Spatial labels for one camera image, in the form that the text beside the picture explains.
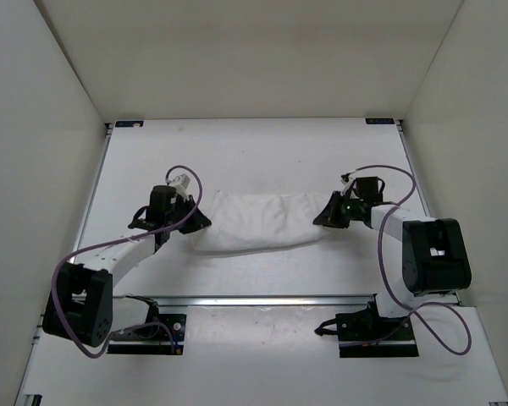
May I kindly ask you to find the white pleated skirt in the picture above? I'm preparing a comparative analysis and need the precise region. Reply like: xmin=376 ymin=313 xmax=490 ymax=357
xmin=189 ymin=190 xmax=328 ymax=254

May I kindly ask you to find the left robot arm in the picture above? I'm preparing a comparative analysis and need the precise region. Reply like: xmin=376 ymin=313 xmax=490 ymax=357
xmin=41 ymin=179 xmax=212 ymax=358

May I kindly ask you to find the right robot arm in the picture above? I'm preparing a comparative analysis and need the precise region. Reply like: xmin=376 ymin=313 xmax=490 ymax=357
xmin=313 ymin=175 xmax=472 ymax=339

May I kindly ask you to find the right corner sticker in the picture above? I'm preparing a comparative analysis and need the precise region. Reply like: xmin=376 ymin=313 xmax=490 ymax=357
xmin=365 ymin=118 xmax=395 ymax=125

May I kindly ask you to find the corner sticker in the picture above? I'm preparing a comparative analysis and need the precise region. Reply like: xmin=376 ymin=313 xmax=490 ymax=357
xmin=114 ymin=120 xmax=144 ymax=128
xmin=365 ymin=118 xmax=395 ymax=125

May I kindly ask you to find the left corner sticker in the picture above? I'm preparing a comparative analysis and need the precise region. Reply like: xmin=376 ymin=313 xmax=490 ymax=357
xmin=114 ymin=120 xmax=144 ymax=128

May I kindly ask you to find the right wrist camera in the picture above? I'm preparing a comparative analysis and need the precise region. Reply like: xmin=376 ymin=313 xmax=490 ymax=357
xmin=340 ymin=170 xmax=356 ymax=196

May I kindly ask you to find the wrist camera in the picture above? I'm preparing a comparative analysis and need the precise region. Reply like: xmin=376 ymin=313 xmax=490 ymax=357
xmin=340 ymin=170 xmax=356 ymax=196
xmin=168 ymin=173 xmax=191 ymax=195

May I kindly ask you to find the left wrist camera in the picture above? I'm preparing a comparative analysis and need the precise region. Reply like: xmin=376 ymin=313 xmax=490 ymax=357
xmin=168 ymin=173 xmax=191 ymax=195

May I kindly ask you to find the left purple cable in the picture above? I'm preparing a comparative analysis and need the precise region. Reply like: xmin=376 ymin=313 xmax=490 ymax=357
xmin=52 ymin=164 xmax=203 ymax=359

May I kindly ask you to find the purple cable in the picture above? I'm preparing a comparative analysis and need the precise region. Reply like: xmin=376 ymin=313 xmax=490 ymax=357
xmin=52 ymin=164 xmax=203 ymax=359
xmin=341 ymin=164 xmax=472 ymax=355

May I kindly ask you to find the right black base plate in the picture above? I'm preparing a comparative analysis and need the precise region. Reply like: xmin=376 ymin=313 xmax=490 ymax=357
xmin=314 ymin=309 xmax=419 ymax=359

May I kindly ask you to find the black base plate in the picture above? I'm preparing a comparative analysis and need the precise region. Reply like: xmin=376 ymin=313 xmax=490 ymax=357
xmin=107 ymin=313 xmax=187 ymax=356
xmin=314 ymin=309 xmax=419 ymax=359

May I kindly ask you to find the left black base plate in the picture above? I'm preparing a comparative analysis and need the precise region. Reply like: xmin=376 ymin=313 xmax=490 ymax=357
xmin=107 ymin=313 xmax=187 ymax=356

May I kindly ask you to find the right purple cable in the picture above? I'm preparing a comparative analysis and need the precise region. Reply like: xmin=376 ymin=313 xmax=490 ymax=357
xmin=341 ymin=164 xmax=472 ymax=355

